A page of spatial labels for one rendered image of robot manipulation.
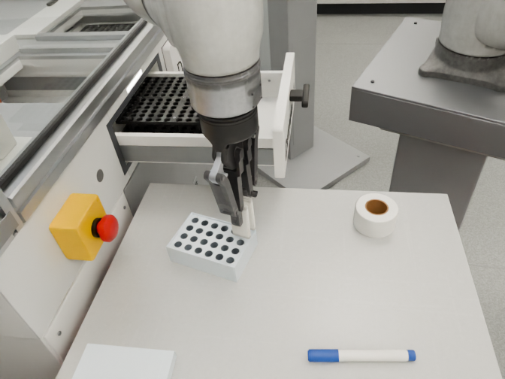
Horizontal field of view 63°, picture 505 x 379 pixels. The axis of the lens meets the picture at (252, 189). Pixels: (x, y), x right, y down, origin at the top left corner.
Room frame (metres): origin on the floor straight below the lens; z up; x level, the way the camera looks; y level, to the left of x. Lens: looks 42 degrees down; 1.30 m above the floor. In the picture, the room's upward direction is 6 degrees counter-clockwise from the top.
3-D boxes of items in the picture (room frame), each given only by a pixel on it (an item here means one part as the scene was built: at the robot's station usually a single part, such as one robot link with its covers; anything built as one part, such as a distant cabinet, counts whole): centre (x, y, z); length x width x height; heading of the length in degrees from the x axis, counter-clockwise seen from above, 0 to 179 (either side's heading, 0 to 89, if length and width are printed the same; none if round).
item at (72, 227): (0.43, 0.25, 0.88); 0.07 x 0.05 x 0.07; 168
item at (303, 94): (0.69, -0.11, 0.91); 0.07 x 0.04 x 0.01; 168
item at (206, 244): (0.45, 0.07, 0.78); 0.12 x 0.08 x 0.04; 63
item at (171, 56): (1.07, 0.13, 0.87); 0.29 x 0.02 x 0.11; 168
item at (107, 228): (0.43, 0.22, 0.88); 0.04 x 0.03 x 0.04; 168
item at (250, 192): (0.47, 0.01, 0.93); 0.04 x 0.01 x 0.11; 62
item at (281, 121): (0.70, -0.08, 0.87); 0.29 x 0.02 x 0.11; 168
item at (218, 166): (0.43, 0.04, 0.98); 0.05 x 0.02 x 0.05; 152
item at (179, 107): (0.74, 0.12, 0.87); 0.22 x 0.18 x 0.06; 78
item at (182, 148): (0.74, 0.12, 0.86); 0.40 x 0.26 x 0.06; 78
